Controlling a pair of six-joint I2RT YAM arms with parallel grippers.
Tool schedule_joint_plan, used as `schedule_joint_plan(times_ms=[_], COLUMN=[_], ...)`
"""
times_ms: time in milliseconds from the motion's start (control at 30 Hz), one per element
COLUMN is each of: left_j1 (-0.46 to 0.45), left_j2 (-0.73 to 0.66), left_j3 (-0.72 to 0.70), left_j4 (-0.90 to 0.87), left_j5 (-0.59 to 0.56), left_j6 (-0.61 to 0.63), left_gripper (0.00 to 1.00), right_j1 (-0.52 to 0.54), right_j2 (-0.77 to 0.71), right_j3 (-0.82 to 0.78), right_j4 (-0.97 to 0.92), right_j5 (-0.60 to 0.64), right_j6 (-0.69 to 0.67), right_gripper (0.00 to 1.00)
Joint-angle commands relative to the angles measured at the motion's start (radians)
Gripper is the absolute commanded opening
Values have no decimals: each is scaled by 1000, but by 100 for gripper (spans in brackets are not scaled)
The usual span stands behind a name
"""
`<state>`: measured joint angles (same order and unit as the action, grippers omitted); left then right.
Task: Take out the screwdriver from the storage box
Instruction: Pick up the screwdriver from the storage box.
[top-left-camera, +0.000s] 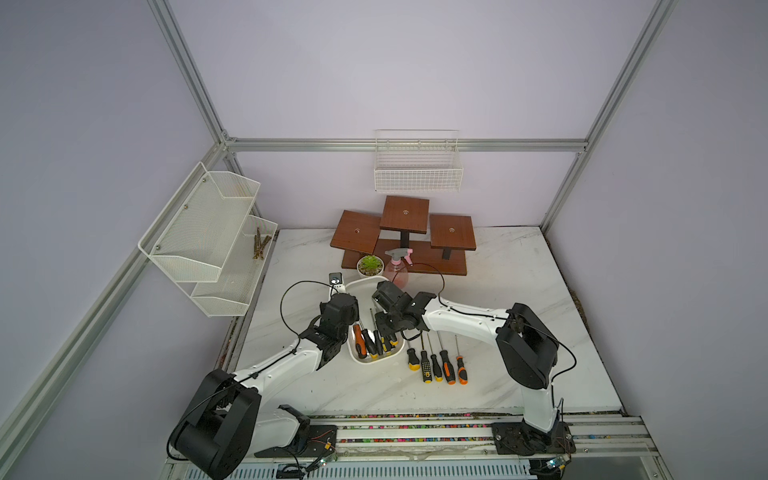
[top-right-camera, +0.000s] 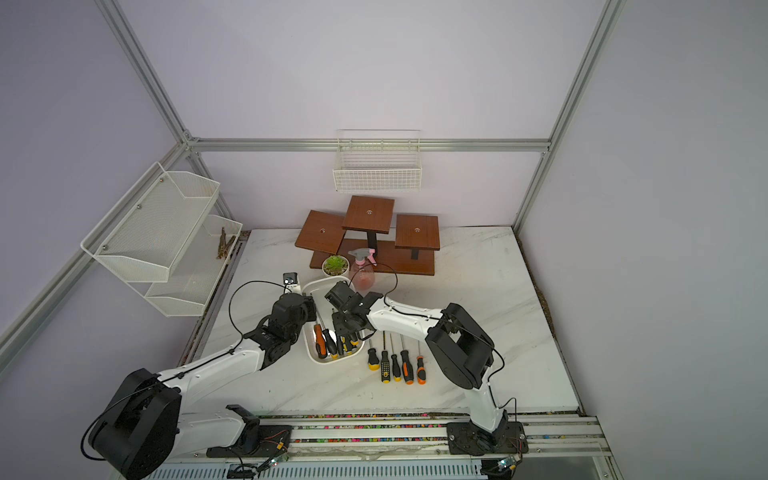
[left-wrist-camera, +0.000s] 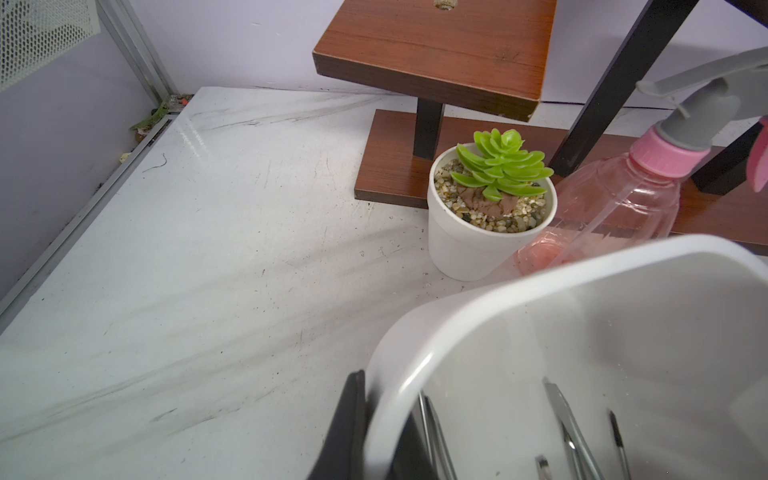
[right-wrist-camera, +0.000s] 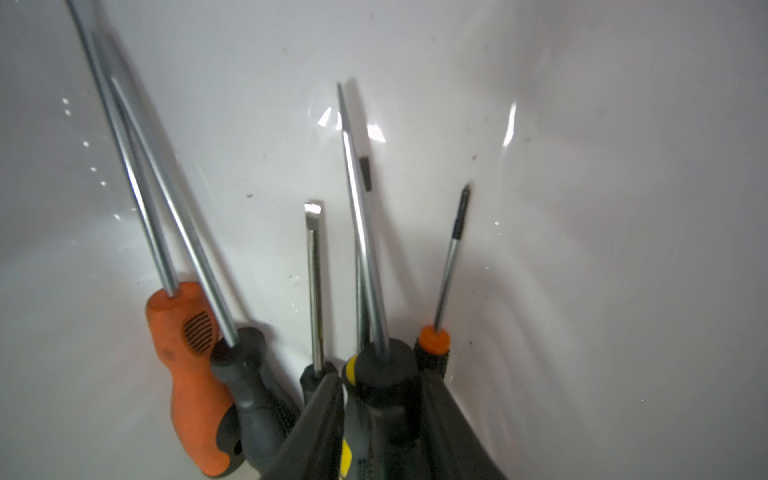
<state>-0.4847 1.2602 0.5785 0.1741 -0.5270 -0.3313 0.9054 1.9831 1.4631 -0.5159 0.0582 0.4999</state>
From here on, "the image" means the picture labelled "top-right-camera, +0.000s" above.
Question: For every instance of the brown wooden tiered stand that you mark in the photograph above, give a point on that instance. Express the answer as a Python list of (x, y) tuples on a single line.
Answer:
[(405, 242)]

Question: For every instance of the potted green succulent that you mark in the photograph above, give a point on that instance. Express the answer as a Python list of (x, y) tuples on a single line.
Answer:
[(335, 265)]

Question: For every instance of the long yellow-dotted flathead screwdriver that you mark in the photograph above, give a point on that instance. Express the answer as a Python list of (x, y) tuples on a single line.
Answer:
[(385, 368)]

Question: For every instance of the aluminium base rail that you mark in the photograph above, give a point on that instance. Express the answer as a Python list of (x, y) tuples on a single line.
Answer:
[(408, 446)]

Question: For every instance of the white mesh shelf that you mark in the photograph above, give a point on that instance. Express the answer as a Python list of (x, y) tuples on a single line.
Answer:
[(143, 238), (194, 280)]

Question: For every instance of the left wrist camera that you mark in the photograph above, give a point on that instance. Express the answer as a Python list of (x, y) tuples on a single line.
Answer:
[(291, 283)]

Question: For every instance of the black yellow-end screwdriver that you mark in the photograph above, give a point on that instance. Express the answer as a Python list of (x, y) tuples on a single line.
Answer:
[(331, 344)]

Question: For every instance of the black orange hex-collar screwdriver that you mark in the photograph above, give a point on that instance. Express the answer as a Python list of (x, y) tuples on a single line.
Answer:
[(407, 368)]

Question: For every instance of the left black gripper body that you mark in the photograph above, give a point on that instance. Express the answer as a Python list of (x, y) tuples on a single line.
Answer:
[(309, 315)]

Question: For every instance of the pink spray bottle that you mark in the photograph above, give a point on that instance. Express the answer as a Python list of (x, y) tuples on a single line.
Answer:
[(362, 269)]

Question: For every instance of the brown twigs in shelf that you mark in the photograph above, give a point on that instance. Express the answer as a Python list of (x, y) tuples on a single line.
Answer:
[(225, 243)]

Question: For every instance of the black orange-band screwdriver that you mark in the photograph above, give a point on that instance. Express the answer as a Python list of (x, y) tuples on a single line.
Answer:
[(420, 367)]

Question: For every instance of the stubby black yellow screwdriver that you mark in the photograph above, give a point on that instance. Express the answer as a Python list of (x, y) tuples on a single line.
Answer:
[(373, 359)]

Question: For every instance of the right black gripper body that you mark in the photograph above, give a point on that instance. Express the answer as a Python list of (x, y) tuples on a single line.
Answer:
[(344, 322)]

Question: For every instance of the white mesh lower shelf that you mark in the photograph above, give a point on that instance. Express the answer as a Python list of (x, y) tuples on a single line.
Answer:
[(194, 280)]

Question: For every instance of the white mesh upper shelf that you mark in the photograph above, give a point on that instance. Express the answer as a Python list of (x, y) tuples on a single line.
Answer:
[(143, 238)]

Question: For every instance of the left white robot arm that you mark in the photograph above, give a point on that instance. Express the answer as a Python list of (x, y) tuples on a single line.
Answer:
[(151, 417)]

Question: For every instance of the white plastic storage box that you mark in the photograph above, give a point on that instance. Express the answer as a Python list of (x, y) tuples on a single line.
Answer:
[(317, 290)]

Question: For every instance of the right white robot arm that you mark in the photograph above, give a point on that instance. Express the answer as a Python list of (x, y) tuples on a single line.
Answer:
[(464, 353)]

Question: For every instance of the white wire wall basket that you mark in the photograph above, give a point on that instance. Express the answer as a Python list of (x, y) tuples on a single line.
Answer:
[(377, 160)]

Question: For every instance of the aluminium frame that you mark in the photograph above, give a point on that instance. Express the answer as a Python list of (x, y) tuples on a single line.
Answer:
[(36, 317)]

